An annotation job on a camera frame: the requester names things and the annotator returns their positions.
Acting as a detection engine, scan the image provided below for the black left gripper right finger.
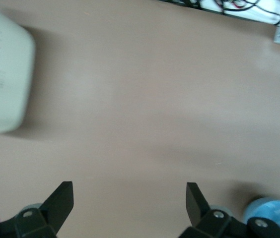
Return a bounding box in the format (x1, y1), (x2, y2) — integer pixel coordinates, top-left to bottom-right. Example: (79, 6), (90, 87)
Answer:
(178, 182), (280, 238)

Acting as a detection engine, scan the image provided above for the beige chrome-topped toaster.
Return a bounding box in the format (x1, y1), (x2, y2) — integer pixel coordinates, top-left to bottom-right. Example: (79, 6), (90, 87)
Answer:
(0, 0), (36, 137)

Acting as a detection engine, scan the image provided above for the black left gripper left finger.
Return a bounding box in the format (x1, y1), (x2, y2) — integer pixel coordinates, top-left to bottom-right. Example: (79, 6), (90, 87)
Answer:
(0, 181), (74, 238)

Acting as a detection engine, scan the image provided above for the light blue bowl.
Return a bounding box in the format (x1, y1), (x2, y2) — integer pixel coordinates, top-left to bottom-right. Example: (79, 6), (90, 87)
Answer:
(243, 197), (280, 238)

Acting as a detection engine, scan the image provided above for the black cable bundle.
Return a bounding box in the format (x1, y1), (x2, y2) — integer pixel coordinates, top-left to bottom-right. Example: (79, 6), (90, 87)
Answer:
(159, 0), (280, 27)

